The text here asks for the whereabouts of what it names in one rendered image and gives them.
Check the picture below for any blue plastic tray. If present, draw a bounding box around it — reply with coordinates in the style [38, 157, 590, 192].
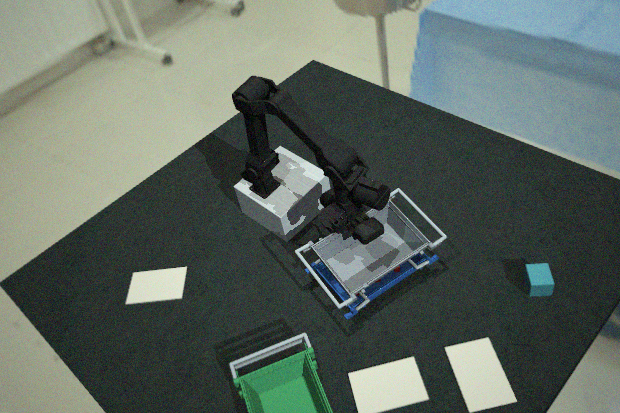
[311, 253, 439, 320]

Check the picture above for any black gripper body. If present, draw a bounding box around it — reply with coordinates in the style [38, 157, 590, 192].
[319, 188, 384, 245]

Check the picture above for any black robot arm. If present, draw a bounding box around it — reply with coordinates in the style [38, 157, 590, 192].
[232, 76, 390, 234]

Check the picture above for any small teal block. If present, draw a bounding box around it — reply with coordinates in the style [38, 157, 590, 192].
[524, 263, 555, 296]

